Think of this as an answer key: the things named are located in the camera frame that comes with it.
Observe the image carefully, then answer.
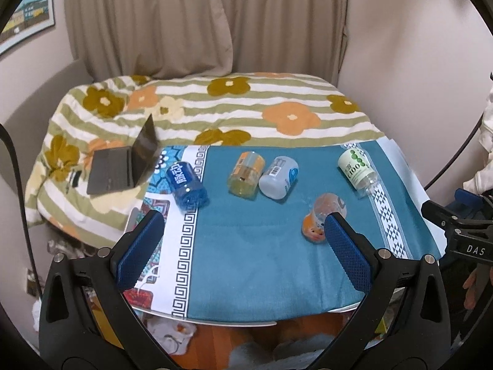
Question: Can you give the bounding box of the blue label plastic cup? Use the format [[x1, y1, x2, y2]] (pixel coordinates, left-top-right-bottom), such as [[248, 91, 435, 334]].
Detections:
[[165, 161, 210, 211]]

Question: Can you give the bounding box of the person's right hand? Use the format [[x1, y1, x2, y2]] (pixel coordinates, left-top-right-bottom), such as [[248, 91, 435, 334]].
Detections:
[[463, 265, 493, 312]]

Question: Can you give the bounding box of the beige curtain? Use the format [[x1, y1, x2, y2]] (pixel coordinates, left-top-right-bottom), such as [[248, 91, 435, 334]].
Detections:
[[63, 0, 349, 85]]

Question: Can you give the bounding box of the green white label cup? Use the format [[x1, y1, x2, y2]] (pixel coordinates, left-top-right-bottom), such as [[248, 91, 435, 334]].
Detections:
[[338, 148, 380, 199]]

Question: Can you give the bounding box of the white plastic bag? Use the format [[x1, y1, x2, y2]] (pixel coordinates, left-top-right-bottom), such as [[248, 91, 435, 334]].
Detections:
[[148, 314, 199, 355]]

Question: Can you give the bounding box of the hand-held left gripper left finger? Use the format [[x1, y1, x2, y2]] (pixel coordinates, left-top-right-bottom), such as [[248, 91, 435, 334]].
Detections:
[[39, 210, 172, 370]]

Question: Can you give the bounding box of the clear cup blue white label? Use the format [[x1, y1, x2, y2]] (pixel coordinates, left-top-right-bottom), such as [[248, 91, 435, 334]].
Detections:
[[258, 156, 299, 200]]

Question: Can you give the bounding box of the grey upholstered bed frame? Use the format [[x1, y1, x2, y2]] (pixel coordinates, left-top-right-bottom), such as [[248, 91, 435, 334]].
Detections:
[[0, 58, 95, 240]]

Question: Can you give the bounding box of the blue patterned tablecloth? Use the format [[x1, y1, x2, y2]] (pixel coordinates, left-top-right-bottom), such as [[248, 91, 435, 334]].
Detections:
[[125, 139, 443, 322]]

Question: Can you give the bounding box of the orange cartoon face cup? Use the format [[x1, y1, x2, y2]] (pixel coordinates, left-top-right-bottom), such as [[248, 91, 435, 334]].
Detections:
[[301, 193, 348, 244]]

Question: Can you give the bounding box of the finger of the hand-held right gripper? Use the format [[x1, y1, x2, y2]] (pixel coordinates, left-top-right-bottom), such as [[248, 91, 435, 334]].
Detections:
[[454, 188, 493, 220], [421, 199, 463, 232]]

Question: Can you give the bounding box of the thin black cable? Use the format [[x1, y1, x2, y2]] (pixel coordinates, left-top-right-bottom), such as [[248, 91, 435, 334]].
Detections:
[[424, 110, 485, 191]]

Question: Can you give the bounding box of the grey laptop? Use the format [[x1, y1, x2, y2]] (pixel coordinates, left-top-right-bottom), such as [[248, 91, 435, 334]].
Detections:
[[86, 113, 160, 195]]

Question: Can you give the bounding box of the yellow orange label cup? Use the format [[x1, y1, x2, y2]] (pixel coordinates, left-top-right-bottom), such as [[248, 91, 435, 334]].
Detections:
[[227, 151, 266, 200]]

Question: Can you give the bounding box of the white garment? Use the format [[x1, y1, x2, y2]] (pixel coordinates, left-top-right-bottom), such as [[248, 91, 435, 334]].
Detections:
[[461, 83, 493, 195]]

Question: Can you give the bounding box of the thick black cable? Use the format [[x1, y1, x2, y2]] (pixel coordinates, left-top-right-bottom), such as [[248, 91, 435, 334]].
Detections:
[[0, 123, 44, 301]]

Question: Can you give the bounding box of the wall poster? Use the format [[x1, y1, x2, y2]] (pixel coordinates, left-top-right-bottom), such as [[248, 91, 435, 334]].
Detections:
[[0, 0, 56, 56]]

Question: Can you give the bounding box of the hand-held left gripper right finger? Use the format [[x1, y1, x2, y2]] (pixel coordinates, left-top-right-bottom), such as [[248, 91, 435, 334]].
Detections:
[[319, 213, 452, 370]]

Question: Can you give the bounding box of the floral striped blanket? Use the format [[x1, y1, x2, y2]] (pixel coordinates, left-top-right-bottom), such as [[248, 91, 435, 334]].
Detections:
[[24, 72, 386, 248]]

